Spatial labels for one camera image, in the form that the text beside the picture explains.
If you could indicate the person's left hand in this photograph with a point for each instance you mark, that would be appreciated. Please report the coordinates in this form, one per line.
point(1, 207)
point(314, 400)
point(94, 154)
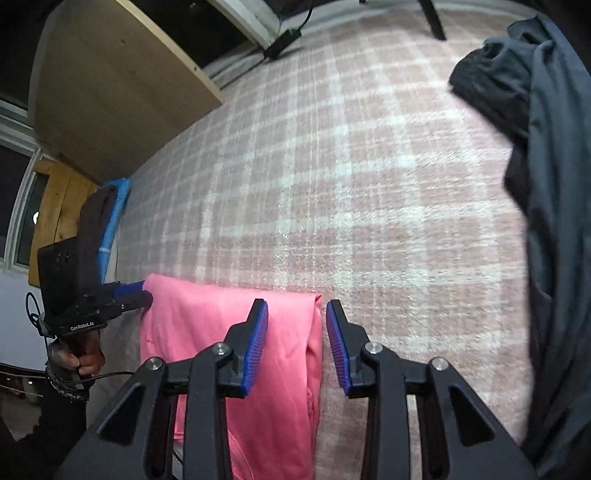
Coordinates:
point(90, 362)

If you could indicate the yellow wooden board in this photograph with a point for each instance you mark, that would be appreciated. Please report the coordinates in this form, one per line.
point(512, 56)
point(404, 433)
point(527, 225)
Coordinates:
point(60, 198)

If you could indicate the dark grey jacket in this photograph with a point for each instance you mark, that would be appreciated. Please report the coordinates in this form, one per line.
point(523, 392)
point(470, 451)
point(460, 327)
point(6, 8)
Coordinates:
point(558, 230)

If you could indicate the person's left forearm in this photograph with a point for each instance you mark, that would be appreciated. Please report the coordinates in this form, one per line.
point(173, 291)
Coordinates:
point(51, 434)

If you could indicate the pink shirt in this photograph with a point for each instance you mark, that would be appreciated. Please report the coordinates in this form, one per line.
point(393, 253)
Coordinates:
point(198, 332)

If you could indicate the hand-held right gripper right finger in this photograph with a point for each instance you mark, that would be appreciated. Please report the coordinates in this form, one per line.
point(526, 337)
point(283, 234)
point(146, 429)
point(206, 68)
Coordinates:
point(339, 350)

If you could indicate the black tripod stand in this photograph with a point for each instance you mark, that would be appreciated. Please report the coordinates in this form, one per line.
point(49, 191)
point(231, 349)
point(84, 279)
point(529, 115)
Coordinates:
point(434, 21)

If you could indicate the brown cloth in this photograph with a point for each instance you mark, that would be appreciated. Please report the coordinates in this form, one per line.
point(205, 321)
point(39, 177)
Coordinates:
point(94, 230)

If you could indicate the black pants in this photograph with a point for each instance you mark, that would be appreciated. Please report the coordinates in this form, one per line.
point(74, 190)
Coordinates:
point(494, 83)

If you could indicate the light wooden panel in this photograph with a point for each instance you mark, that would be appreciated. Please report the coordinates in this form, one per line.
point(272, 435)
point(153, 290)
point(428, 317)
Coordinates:
point(115, 83)

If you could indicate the long black power adapter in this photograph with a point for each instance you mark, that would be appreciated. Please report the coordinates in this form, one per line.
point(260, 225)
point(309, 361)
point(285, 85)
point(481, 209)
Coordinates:
point(281, 44)

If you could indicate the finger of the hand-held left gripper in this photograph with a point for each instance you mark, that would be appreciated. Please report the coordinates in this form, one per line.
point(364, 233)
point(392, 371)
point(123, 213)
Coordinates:
point(136, 302)
point(129, 290)

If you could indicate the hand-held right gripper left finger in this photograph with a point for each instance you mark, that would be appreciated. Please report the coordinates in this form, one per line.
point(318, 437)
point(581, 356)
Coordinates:
point(258, 350)

